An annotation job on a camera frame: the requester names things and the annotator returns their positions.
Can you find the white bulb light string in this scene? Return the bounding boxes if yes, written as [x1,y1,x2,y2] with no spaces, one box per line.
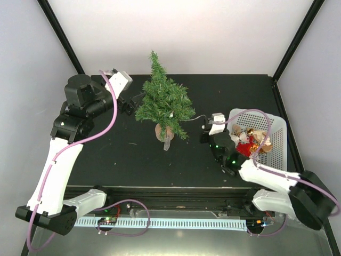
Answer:
[169,113,208,131]

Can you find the small green christmas tree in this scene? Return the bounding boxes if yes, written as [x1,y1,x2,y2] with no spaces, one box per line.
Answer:
[135,51,196,140]

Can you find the red star ornament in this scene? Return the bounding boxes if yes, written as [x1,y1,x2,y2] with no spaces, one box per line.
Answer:
[236,135,258,157]

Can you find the white perforated plastic basket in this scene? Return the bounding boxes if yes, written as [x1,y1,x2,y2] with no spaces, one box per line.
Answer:
[226,108,287,171]

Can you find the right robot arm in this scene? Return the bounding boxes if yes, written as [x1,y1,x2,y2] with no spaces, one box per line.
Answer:
[200,125,340,230]

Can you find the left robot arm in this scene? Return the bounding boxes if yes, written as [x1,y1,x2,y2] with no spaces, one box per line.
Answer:
[15,70,133,235]

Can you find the round wooden tree base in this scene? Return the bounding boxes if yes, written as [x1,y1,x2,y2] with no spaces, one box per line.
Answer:
[155,123,175,142]

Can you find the burlap bow ornament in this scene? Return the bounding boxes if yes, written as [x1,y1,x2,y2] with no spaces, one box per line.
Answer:
[232,124,241,136]

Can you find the gold bell ornament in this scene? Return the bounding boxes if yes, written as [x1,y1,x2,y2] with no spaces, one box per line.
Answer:
[247,128,255,136]

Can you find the wooden ornament pieces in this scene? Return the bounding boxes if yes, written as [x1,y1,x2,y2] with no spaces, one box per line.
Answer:
[253,130,273,153]

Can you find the right controller circuit board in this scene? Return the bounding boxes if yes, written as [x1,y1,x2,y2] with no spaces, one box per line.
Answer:
[246,219,274,228]

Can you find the controller circuit board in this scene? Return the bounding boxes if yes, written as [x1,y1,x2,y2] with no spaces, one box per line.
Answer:
[246,219,274,228]
[98,217,117,226]

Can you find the left controller circuit board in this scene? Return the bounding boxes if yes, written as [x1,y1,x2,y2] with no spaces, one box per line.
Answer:
[98,217,117,226]

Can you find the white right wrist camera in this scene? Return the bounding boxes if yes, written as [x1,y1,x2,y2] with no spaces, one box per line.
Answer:
[209,113,226,135]

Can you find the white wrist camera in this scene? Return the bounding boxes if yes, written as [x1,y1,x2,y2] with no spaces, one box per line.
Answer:
[209,113,226,135]
[109,71,133,99]

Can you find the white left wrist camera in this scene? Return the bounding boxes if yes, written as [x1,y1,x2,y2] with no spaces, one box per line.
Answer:
[109,71,133,99]

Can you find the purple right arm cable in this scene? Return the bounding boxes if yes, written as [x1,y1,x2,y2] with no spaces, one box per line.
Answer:
[210,108,341,217]

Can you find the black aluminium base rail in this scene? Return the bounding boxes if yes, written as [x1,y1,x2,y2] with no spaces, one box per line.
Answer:
[63,186,267,217]

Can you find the white slotted cable duct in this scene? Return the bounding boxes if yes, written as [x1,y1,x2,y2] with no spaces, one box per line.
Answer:
[75,217,247,231]

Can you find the left black frame post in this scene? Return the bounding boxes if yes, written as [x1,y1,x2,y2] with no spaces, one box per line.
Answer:
[37,0,85,74]

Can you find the black frame post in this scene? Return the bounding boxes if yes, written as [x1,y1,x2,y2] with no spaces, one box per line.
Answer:
[37,0,85,74]
[272,0,325,83]

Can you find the right black frame post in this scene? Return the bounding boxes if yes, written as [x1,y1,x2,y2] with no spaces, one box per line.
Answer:
[272,0,325,83]

